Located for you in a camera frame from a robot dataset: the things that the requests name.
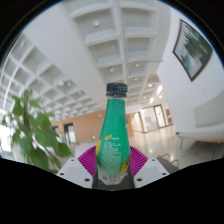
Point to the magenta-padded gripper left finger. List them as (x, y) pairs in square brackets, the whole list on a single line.
[(75, 171)]

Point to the green leafy potted plant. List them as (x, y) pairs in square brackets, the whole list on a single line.
[(36, 140)]

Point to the dark framed landscape picture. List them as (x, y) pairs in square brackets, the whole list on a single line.
[(193, 50)]

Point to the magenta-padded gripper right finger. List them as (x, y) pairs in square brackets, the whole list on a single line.
[(151, 171)]

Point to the green plastic drink bottle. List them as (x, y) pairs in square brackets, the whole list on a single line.
[(113, 143)]

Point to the round ceiling lights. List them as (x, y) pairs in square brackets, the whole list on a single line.
[(96, 22)]

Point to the dark framed glass door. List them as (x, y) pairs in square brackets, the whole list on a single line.
[(151, 118)]

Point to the wooden double door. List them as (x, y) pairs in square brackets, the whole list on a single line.
[(131, 128)]

